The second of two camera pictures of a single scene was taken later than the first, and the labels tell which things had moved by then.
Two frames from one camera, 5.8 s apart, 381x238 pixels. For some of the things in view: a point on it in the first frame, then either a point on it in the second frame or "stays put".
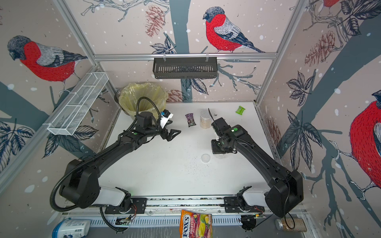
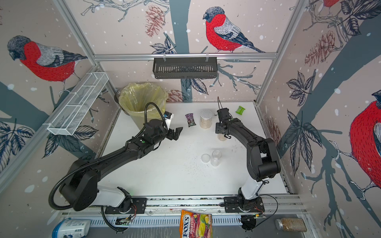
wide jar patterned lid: [205, 119] stays put
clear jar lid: [205, 158] stays put
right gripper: [215, 149] → [218, 128]
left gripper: [165, 136] stays put
